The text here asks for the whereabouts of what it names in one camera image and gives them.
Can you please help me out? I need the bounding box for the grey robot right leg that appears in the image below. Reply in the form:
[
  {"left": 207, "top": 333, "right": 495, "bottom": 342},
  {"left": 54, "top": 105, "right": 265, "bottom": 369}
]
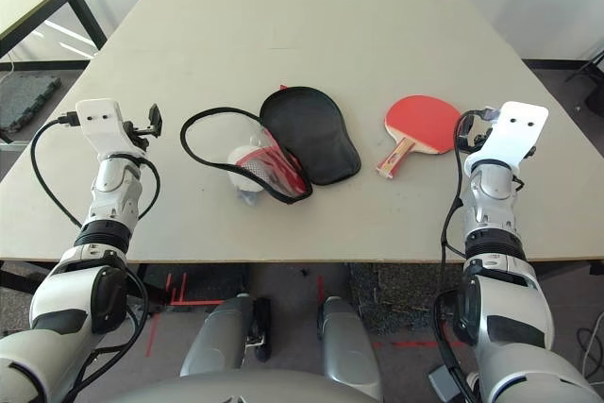
[{"left": 316, "top": 296, "right": 383, "bottom": 399}]

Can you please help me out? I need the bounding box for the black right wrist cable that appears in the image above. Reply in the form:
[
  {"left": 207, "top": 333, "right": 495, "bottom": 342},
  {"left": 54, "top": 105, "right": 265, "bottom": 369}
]
[{"left": 432, "top": 108, "right": 496, "bottom": 403}]

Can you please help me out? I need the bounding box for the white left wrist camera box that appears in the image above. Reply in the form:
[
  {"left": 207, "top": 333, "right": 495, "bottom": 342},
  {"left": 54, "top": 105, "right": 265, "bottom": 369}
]
[{"left": 75, "top": 98, "right": 147, "bottom": 160}]

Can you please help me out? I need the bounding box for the black stand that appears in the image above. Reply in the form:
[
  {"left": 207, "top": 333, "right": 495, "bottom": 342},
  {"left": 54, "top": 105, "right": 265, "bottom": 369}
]
[{"left": 565, "top": 46, "right": 604, "bottom": 116}]

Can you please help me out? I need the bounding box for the grey floor pedal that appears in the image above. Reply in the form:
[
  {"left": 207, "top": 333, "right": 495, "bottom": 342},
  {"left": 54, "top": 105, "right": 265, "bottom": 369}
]
[{"left": 428, "top": 364, "right": 461, "bottom": 399}]

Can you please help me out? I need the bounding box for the grey robot torso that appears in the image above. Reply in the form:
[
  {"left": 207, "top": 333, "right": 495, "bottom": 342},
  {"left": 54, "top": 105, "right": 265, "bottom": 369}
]
[{"left": 106, "top": 372, "right": 378, "bottom": 403}]

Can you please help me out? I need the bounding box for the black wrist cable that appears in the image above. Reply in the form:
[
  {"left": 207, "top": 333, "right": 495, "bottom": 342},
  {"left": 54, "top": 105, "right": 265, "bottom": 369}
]
[
  {"left": 29, "top": 111, "right": 161, "bottom": 234},
  {"left": 432, "top": 108, "right": 496, "bottom": 403}
]

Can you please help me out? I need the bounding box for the red ping-pong paddle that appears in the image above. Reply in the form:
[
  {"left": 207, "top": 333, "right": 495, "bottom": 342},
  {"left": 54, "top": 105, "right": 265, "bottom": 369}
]
[{"left": 376, "top": 94, "right": 463, "bottom": 181}]

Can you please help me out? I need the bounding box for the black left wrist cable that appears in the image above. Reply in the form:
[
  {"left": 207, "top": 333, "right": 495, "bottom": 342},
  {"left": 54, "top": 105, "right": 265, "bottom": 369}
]
[{"left": 29, "top": 111, "right": 161, "bottom": 234}]

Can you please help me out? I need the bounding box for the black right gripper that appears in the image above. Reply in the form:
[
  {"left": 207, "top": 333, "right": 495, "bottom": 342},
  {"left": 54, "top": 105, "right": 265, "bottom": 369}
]
[{"left": 455, "top": 113, "right": 495, "bottom": 153}]

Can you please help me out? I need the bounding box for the side table with black frame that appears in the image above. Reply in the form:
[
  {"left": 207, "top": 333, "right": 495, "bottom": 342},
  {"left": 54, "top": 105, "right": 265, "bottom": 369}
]
[{"left": 0, "top": 0, "right": 109, "bottom": 74}]

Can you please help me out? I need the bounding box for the grey robot leg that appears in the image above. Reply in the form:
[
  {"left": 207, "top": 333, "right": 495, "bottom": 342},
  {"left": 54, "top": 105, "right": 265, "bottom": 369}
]
[
  {"left": 316, "top": 296, "right": 383, "bottom": 399},
  {"left": 178, "top": 293, "right": 274, "bottom": 378}
]

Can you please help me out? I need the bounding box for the grey robot left leg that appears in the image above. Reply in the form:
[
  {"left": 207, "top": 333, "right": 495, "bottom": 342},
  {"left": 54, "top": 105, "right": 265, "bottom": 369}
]
[{"left": 178, "top": 293, "right": 274, "bottom": 378}]

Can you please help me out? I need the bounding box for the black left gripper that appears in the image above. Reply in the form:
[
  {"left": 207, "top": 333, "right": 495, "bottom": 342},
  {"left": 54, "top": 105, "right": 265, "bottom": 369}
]
[{"left": 123, "top": 103, "right": 165, "bottom": 152}]

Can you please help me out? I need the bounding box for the red and black paddle case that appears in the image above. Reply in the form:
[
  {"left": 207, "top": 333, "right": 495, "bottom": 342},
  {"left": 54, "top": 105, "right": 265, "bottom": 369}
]
[{"left": 181, "top": 84, "right": 363, "bottom": 205}]

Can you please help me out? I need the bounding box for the white grey plush keychain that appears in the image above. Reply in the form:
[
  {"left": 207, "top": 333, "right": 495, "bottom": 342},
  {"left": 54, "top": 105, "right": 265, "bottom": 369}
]
[{"left": 226, "top": 143, "right": 268, "bottom": 209}]

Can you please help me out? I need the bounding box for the dark foam puzzle mat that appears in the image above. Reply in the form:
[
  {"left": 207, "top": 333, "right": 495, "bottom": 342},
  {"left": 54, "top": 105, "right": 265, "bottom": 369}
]
[{"left": 0, "top": 73, "right": 62, "bottom": 140}]

